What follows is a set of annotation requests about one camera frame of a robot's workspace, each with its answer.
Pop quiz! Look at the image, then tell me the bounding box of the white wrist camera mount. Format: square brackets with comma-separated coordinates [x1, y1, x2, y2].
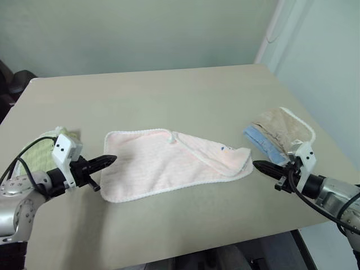
[51, 134, 84, 188]
[290, 139, 318, 195]

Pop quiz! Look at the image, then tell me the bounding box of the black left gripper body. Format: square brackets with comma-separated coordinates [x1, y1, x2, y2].
[70, 155, 101, 192]

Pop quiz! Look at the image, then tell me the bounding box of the black table leg frame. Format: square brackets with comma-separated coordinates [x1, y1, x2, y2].
[289, 228, 315, 270]

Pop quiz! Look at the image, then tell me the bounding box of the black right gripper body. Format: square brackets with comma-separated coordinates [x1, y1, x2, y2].
[274, 161, 304, 195]

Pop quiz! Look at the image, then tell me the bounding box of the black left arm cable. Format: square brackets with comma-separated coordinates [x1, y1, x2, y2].
[0, 136, 59, 197]

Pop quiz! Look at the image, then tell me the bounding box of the white wall conduit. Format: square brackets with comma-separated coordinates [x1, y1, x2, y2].
[254, 0, 286, 65]

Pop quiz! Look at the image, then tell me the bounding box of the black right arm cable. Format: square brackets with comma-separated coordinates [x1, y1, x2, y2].
[287, 168, 360, 236]

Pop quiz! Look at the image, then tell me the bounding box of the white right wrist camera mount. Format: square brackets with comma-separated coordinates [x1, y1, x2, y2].
[290, 139, 318, 195]

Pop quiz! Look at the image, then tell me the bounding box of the beige folded towel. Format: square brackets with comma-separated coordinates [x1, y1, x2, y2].
[251, 106, 316, 159]

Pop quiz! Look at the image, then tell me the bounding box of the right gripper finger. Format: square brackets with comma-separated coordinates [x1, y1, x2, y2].
[254, 164, 284, 180]
[253, 160, 284, 173]

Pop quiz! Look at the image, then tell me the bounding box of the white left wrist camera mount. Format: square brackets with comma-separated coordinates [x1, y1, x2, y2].
[51, 134, 84, 188]

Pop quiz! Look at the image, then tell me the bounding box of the blue folded towel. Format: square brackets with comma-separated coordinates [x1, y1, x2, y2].
[242, 124, 291, 167]

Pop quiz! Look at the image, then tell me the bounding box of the pink towel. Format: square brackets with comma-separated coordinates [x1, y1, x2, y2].
[100, 128, 254, 204]

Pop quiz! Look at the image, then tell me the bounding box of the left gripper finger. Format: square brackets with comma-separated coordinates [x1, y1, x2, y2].
[90, 159, 117, 173]
[88, 155, 118, 167]

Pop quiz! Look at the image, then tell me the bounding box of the green folded towel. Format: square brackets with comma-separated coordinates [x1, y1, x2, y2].
[13, 126, 83, 177]

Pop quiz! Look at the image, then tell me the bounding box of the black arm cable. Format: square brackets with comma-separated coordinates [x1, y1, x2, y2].
[0, 136, 59, 197]
[287, 168, 360, 236]

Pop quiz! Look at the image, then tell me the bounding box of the black chair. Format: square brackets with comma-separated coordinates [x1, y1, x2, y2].
[0, 58, 38, 125]

